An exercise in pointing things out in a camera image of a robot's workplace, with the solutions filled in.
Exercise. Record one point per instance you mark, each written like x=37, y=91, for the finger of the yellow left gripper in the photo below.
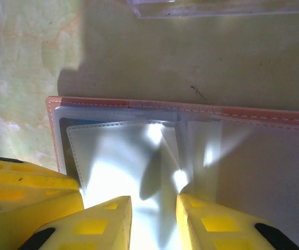
x=35, y=208
x=22, y=174

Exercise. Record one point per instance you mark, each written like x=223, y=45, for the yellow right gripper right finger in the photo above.
x=217, y=226

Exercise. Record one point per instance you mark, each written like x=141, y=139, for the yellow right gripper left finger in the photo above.
x=92, y=226

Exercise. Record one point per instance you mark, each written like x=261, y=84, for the blue and yellow sponge pack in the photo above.
x=217, y=13

